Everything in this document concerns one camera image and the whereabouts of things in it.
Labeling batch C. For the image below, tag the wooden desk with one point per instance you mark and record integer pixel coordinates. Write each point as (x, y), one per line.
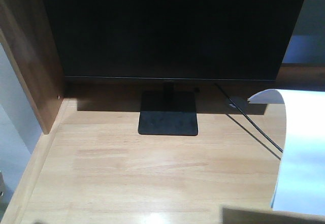
(91, 165)

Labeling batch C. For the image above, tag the black computer monitor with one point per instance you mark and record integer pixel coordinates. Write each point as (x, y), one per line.
(169, 41)

